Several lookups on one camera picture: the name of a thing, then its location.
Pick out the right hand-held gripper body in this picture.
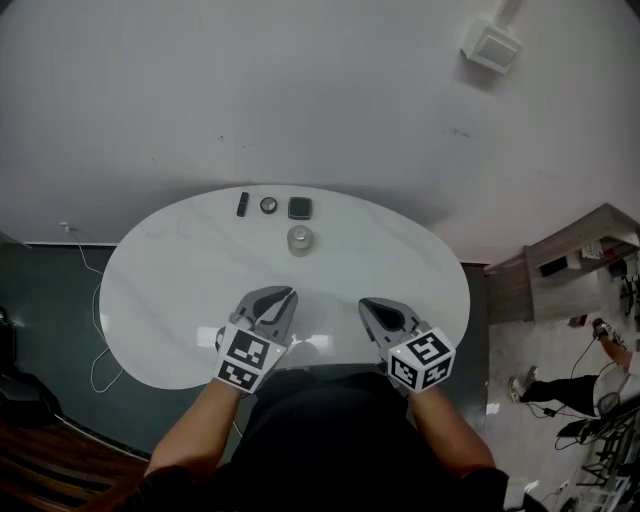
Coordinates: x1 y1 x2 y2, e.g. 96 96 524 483
373 319 458 397

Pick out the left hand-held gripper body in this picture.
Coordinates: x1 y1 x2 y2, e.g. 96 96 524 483
213 309 290 396

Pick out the small white cylindrical jar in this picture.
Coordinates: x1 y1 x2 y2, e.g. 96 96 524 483
286 224 315 259

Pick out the person's right forearm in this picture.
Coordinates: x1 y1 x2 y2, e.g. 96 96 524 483
406 383 497 482

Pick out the person's left forearm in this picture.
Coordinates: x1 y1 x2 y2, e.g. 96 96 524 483
143 376 250 482

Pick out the white kidney-shaped table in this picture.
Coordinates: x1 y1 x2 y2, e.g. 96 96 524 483
97 184 473 392

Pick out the black square compact box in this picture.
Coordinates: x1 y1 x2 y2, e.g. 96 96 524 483
286 196 314 222

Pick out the person's black clothing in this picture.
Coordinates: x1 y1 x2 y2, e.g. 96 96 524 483
133 363 512 512

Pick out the grey wooden shelf unit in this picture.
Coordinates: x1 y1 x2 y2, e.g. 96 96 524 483
483 201 640 327

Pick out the black chair base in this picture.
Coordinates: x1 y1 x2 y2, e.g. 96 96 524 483
553 393 640 502

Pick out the black bag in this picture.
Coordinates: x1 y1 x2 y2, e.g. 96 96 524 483
0 303 65 427

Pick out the white power cable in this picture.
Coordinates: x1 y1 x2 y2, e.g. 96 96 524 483
58 221 127 394

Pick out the dark brown wooden frame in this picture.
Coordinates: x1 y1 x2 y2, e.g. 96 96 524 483
0 418 152 512

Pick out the white wall switch box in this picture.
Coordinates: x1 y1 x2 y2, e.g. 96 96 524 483
459 16 524 76

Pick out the white wall conduit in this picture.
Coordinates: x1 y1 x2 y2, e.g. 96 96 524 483
491 0 525 26

